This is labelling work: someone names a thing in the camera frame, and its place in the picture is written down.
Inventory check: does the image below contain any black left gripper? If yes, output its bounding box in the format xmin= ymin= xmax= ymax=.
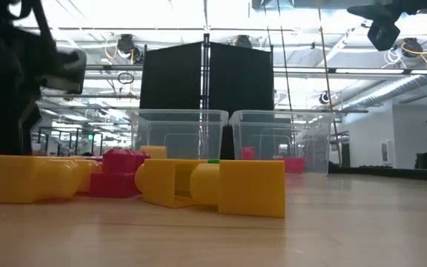
xmin=0 ymin=27 xmax=57 ymax=156

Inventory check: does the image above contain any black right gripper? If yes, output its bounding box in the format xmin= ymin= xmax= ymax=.
xmin=346 ymin=0 xmax=427 ymax=25

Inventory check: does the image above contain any large yellow toy block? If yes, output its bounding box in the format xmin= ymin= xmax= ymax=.
xmin=0 ymin=154 xmax=102 ymax=204

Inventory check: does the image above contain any black ceiling lamp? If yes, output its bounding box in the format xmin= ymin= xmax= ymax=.
xmin=235 ymin=35 xmax=254 ymax=49
xmin=401 ymin=36 xmax=424 ymax=59
xmin=116 ymin=33 xmax=136 ymax=56

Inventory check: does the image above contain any black screen panel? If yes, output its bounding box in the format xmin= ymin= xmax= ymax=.
xmin=139 ymin=42 xmax=204 ymax=114
xmin=208 ymin=42 xmax=275 ymax=159

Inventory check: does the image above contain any black chair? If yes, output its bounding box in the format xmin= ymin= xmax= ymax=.
xmin=414 ymin=151 xmax=427 ymax=171

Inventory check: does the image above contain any clear plastic bin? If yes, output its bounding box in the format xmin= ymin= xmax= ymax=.
xmin=228 ymin=109 xmax=335 ymax=175
xmin=128 ymin=108 xmax=229 ymax=161

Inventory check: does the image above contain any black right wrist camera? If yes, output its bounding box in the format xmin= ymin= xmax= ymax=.
xmin=367 ymin=21 xmax=401 ymax=52

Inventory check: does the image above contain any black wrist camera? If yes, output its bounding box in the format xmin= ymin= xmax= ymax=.
xmin=367 ymin=21 xmax=401 ymax=52
xmin=41 ymin=50 xmax=87 ymax=94

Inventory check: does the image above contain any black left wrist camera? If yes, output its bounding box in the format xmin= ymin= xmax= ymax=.
xmin=41 ymin=50 xmax=87 ymax=94

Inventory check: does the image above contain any hanging black cable loop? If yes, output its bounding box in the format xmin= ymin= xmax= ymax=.
xmin=116 ymin=71 xmax=135 ymax=85

